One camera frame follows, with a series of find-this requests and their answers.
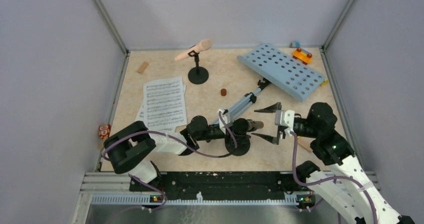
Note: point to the beige microphone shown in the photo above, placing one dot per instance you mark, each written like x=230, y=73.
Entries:
x=197, y=75

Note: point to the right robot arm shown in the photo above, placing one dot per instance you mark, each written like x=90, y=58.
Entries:
x=350, y=191

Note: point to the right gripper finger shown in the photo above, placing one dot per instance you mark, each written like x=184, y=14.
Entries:
x=270, y=109
x=271, y=139

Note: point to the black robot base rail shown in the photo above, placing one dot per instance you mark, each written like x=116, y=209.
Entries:
x=231, y=187

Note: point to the wooden block far left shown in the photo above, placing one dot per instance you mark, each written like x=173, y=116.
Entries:
x=143, y=67

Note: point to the yellow black small toy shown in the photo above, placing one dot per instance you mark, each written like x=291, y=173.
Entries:
x=324, y=83

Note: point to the sheet music page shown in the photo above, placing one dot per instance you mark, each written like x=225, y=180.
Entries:
x=164, y=103
x=139, y=116

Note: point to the black microphone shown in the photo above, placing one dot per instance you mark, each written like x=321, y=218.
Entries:
x=242, y=126

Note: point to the colourful wooden toy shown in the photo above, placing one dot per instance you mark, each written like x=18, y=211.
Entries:
x=301, y=54

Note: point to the wooden block near right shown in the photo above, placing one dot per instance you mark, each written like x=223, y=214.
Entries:
x=304, y=144

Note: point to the light blue music stand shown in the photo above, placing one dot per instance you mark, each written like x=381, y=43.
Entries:
x=267, y=74

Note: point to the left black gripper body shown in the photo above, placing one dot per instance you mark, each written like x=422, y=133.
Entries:
x=213, y=134

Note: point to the red owl toy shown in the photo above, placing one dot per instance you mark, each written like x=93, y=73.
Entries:
x=104, y=131

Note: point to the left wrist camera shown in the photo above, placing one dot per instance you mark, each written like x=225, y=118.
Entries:
x=225, y=120

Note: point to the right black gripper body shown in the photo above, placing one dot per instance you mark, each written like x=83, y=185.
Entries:
x=303, y=129

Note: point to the wooden block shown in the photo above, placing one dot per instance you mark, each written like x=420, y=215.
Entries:
x=304, y=144
x=143, y=67

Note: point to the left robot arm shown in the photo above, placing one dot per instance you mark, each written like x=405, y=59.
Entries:
x=127, y=149

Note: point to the small brown cylinder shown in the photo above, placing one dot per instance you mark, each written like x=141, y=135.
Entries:
x=223, y=92

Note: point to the black microphone stand base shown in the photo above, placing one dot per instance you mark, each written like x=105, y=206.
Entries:
x=240, y=147

